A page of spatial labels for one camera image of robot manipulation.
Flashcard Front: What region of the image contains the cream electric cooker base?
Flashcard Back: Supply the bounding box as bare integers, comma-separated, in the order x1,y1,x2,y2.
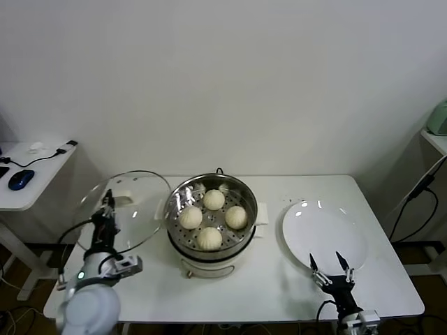
154,199,270,280

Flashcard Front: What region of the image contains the white side desk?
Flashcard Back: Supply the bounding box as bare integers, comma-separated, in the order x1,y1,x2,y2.
0,140,80,301

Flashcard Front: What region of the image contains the white steamed baozi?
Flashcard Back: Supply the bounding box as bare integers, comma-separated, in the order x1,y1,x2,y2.
203,188,226,211
225,205,249,230
197,226,224,252
179,205,203,230

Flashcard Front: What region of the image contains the pale green appliance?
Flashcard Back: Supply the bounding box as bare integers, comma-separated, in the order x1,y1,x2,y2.
427,100,447,137

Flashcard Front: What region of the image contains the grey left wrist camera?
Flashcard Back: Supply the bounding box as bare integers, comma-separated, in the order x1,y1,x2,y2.
113,255,144,278

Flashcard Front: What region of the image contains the white hanging cable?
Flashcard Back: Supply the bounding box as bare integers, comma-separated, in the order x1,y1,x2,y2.
390,162,440,216

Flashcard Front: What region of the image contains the round glass pot lid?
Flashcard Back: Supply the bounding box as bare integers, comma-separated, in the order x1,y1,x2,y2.
80,170,171,255

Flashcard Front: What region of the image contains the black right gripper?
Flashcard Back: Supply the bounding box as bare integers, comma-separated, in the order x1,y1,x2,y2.
309,251,365,315

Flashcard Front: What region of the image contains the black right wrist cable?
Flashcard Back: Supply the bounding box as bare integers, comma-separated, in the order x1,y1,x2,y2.
316,299,337,321

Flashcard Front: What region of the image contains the blue computer mouse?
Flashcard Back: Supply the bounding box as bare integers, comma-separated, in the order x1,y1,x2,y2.
8,169,36,191

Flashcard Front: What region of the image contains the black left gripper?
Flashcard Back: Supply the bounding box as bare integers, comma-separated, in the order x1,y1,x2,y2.
88,189,122,258

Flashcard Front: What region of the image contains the round white plate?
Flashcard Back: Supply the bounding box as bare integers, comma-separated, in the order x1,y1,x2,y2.
281,200,370,278

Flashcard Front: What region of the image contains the white desk with appliance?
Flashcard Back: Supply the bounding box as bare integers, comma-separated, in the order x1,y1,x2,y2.
420,128,447,158

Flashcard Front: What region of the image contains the black desk cable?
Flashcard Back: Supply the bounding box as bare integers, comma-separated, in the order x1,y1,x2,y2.
0,148,68,168

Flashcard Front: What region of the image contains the black cable with adapter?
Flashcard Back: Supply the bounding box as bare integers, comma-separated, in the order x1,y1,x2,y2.
389,176,440,244

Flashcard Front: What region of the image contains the perforated steel steamer basket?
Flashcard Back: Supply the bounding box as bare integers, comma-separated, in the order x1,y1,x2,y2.
163,173,259,262

